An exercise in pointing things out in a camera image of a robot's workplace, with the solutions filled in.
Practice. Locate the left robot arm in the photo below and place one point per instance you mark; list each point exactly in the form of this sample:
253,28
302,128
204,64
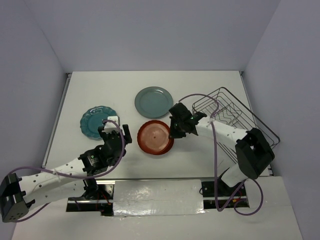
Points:
21,194

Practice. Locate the grey-blue round plate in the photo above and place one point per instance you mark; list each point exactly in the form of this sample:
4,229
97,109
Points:
153,102

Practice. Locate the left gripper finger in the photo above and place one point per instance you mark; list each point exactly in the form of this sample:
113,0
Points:
101,131
127,135

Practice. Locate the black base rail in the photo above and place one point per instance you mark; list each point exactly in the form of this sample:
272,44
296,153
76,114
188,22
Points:
102,202

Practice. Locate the wire dish rack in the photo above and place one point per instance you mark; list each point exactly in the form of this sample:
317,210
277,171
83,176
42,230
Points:
232,112

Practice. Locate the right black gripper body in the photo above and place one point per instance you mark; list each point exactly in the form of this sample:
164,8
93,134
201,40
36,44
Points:
183,133

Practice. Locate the silver taped panel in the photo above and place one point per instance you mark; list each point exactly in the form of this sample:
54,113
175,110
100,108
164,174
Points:
157,198

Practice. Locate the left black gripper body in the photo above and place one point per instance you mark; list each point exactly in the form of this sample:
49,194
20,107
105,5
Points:
108,136

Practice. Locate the orange scalloped plate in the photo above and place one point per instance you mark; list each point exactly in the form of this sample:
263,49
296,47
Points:
156,147

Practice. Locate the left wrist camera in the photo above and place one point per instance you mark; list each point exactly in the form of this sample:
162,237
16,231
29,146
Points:
111,124

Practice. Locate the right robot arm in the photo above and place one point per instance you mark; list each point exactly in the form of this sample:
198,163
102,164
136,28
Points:
252,150

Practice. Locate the teal ornate plate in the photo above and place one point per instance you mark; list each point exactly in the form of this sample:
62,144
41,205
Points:
93,118

